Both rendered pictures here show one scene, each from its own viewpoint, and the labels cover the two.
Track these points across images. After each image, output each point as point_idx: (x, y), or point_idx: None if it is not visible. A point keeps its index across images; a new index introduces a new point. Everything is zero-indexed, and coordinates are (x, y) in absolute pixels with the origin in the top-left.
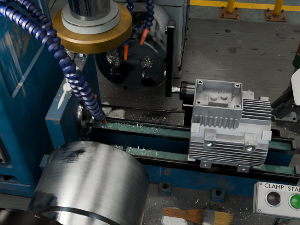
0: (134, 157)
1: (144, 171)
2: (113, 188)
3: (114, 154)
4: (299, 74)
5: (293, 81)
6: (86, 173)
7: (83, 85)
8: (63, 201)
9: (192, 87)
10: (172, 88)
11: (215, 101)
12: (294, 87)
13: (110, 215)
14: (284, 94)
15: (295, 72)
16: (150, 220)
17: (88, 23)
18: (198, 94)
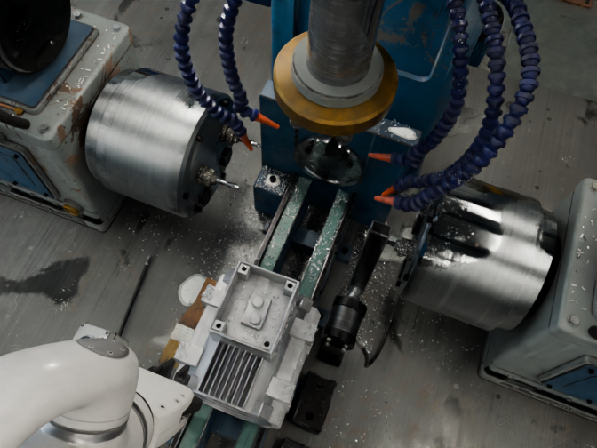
0: (266, 232)
1: (173, 192)
2: (133, 136)
3: (178, 141)
4: (171, 388)
5: (172, 382)
6: (155, 107)
7: (177, 44)
8: (127, 84)
9: (342, 315)
10: (354, 287)
11: (250, 303)
12: (159, 376)
13: (102, 130)
14: (179, 378)
15: (188, 393)
16: (204, 261)
17: (299, 54)
18: (279, 287)
